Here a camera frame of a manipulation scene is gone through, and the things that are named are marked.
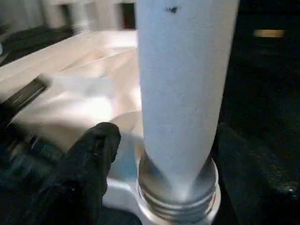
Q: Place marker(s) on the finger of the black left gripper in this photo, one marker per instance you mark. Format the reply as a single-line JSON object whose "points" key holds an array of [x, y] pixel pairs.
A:
{"points": [[23, 159], [25, 93]]}

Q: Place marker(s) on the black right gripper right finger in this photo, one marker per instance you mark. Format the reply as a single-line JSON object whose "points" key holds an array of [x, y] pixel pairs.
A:
{"points": [[257, 187]]}

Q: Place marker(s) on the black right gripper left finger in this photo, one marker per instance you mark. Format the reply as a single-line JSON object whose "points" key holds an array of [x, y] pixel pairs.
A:
{"points": [[77, 182]]}

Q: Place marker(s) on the black work mat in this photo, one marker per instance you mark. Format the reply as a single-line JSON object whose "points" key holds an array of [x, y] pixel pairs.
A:
{"points": [[257, 105]]}

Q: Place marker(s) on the white glass-door cabinet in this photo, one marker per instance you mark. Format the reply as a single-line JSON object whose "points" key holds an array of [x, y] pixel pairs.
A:
{"points": [[103, 11]]}

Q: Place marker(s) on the black cabinet with gold label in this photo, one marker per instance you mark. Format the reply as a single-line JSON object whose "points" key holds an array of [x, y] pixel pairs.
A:
{"points": [[257, 14]]}

